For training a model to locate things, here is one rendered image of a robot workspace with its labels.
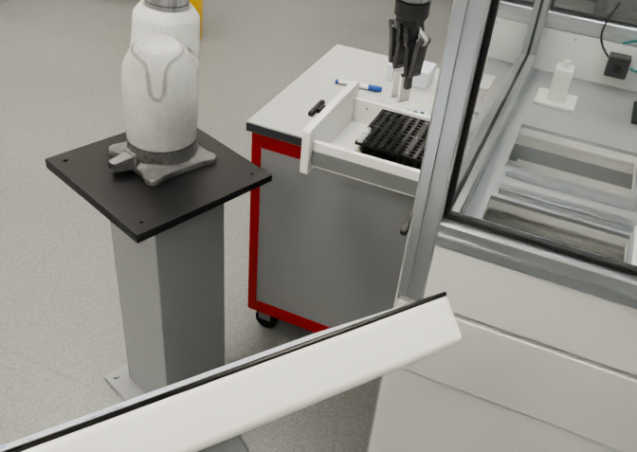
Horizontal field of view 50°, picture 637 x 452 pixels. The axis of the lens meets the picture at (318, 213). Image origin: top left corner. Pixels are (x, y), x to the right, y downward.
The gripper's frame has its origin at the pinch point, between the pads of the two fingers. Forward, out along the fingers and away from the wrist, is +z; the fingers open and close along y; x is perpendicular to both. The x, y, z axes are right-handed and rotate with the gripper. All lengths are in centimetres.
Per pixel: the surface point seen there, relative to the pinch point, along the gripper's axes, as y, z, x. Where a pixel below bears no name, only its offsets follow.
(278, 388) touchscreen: 84, -25, -73
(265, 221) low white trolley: -25, 50, -22
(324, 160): 9.7, 8.6, -25.0
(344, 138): -0.3, 11.2, -14.0
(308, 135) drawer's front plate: 7.9, 2.8, -28.3
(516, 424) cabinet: 76, 17, -27
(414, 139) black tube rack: 15.0, 5.0, -6.0
